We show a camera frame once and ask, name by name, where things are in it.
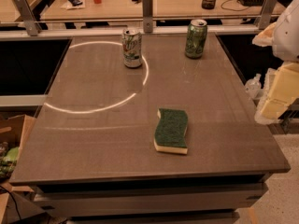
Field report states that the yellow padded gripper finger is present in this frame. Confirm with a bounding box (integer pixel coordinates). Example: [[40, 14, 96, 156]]
[[254, 62, 299, 124], [252, 22, 276, 47]]

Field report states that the white 7up can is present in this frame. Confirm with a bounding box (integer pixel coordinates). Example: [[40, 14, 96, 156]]
[[122, 28, 142, 68]]

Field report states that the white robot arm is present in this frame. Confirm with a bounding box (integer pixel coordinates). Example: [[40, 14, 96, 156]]
[[252, 0, 299, 125]]

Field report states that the green soda can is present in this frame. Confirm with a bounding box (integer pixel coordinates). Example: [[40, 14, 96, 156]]
[[185, 20, 207, 59]]

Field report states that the green and yellow sponge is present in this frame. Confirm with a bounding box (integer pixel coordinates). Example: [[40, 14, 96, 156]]
[[154, 108, 188, 155]]

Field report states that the clear plastic bottle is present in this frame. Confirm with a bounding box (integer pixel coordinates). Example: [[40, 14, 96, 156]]
[[245, 74, 262, 99]]

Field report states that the black mesh cup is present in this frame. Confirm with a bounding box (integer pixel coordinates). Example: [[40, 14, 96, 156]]
[[202, 0, 217, 9]]

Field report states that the cardboard box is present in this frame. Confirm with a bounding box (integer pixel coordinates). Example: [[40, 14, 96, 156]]
[[0, 115, 36, 192]]

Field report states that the green bag in box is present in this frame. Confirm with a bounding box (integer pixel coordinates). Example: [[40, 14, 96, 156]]
[[0, 142, 19, 179]]

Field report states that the right metal bracket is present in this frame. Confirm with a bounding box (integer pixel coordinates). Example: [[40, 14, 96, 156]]
[[254, 0, 278, 30]]

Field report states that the metal bracket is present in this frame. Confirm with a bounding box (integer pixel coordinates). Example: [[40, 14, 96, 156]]
[[13, 0, 41, 36], [142, 0, 153, 33], [254, 0, 278, 30]]

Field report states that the middle metal bracket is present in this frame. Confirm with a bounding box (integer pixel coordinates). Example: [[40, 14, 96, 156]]
[[142, 0, 153, 33]]

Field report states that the left metal bracket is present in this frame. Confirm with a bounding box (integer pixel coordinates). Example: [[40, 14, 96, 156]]
[[13, 0, 41, 36]]

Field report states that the black cable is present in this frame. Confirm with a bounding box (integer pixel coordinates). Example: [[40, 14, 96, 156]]
[[0, 185, 23, 224]]

